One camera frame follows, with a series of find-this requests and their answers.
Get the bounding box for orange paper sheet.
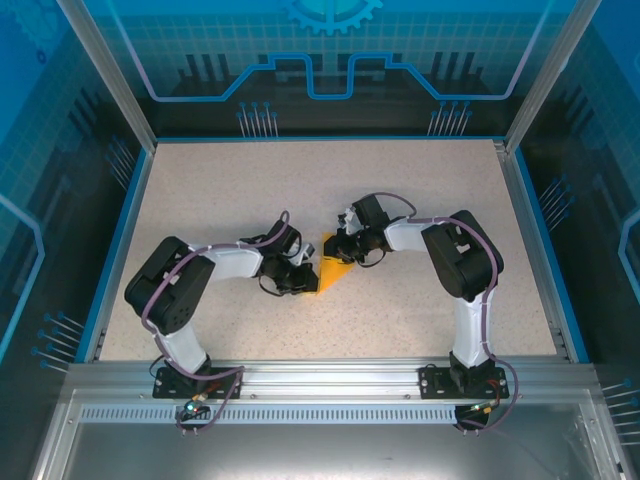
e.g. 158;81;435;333
312;232;359;296

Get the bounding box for aluminium mounting beam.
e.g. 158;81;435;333
67;357;599;401

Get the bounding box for grey metal tray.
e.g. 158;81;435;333
29;389;631;480

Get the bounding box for blue table edge trim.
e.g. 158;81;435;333
514;149;591;364
74;147;154;364

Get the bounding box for slotted grey cable duct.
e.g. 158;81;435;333
79;405;586;422

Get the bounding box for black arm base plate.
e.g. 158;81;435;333
152;367;245;400
418;365;507;400

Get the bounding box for aluminium side rail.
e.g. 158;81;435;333
492;139;574;361

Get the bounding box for aluminium frame post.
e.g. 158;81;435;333
57;0;159;151
504;0;604;151

